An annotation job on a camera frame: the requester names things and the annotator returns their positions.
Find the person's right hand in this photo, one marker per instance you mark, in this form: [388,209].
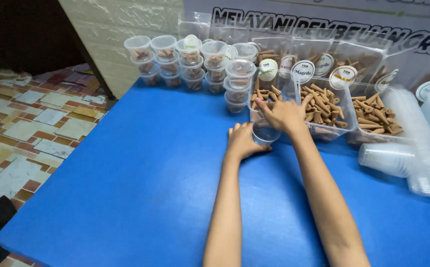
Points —
[284,114]

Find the row of labelled clear bags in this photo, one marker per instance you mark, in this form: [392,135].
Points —
[345,61]

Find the person's left hand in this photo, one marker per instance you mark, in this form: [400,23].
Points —
[241,142]

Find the heap of brown incense cones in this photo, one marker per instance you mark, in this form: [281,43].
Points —
[273,92]
[374,115]
[322,104]

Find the small clear plastic cup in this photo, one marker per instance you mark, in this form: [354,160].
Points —
[266,137]

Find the clear plastic tray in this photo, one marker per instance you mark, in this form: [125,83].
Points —
[254,113]
[333,131]
[371,139]

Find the white banner with black lettering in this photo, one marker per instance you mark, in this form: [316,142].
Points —
[311,13]

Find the stacks of filled lidded cups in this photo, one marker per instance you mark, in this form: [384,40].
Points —
[192,63]

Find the short sleeve of nested cups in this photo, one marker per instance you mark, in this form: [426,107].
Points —
[387,158]

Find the long sleeve of nested cups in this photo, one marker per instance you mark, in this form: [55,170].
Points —
[417,126]

